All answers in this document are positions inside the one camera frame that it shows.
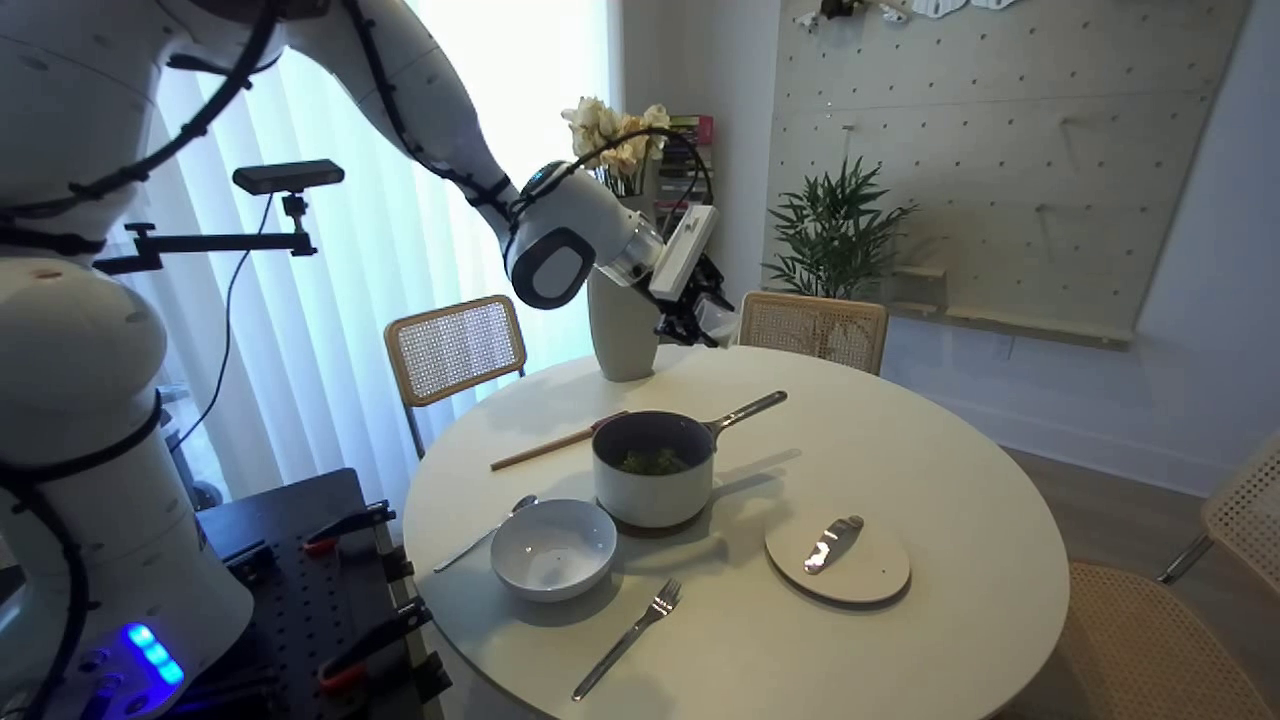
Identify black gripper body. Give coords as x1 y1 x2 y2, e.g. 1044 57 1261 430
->
656 273 736 332

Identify colourless plastic cup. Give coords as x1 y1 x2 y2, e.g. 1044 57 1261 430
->
700 300 742 349

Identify grey ribbed vase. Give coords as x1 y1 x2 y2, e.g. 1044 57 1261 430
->
584 263 667 389

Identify wicker back chair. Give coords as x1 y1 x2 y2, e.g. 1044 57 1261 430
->
990 436 1280 720
378 294 533 463
736 288 892 382

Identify green potted plant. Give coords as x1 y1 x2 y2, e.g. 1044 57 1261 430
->
762 151 918 300

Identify cream flowers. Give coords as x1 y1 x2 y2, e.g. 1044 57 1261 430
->
557 93 680 182

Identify white bowl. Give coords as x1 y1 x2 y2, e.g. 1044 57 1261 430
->
488 495 625 604

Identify beige plate with spoon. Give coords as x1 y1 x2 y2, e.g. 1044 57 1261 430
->
760 511 914 613

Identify silver spoon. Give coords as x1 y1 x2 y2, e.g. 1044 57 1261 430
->
432 492 541 576

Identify silver fork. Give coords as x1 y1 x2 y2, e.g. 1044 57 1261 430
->
568 576 688 707

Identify white curtain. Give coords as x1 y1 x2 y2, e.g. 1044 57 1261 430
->
130 0 618 511

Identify beige pegboard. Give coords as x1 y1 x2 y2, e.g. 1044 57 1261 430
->
767 0 1261 352

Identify black robot cart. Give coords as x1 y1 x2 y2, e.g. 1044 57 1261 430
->
191 463 450 720

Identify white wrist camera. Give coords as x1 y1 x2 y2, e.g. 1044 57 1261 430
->
643 199 724 305

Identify white pot with handle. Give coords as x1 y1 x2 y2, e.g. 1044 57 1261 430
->
586 389 791 538

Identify red handled clamp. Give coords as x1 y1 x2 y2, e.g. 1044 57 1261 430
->
311 599 435 702
301 495 401 562

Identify black stereo camera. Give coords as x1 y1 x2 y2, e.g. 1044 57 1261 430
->
229 155 347 199

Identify black camera cable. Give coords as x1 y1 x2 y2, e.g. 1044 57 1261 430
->
170 196 280 452

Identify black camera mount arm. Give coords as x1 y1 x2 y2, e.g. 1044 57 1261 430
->
91 191 323 279

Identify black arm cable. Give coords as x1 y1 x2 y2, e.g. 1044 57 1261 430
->
0 0 720 720

